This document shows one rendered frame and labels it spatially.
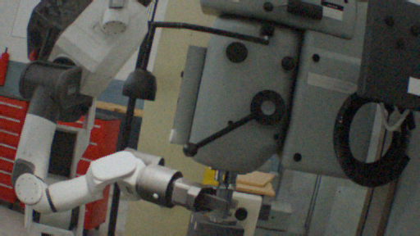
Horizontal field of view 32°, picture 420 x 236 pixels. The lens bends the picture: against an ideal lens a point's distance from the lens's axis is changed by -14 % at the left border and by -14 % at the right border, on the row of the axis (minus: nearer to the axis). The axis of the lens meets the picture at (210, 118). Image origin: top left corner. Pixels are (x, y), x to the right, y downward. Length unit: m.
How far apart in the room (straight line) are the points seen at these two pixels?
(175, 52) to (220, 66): 1.82
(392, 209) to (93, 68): 0.83
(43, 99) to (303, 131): 0.64
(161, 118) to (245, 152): 1.83
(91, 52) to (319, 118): 0.63
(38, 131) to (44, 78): 0.13
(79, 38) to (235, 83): 0.50
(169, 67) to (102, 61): 1.51
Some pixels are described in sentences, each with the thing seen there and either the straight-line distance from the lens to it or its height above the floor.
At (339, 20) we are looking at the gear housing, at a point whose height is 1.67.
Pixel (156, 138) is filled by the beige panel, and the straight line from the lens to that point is 3.48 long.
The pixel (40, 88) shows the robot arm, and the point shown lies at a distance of 1.91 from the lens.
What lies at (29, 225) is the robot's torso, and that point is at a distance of 2.37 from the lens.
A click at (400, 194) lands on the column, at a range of 1.64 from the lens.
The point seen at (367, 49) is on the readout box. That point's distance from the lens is 1.42.
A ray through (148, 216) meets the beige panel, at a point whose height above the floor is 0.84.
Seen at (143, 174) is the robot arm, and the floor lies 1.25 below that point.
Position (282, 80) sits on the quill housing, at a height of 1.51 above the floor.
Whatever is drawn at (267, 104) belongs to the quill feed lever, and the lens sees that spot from 1.61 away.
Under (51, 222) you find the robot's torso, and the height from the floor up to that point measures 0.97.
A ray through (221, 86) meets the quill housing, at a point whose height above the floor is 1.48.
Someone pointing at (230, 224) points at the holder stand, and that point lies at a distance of 2.09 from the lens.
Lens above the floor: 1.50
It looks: 3 degrees down
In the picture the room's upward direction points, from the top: 11 degrees clockwise
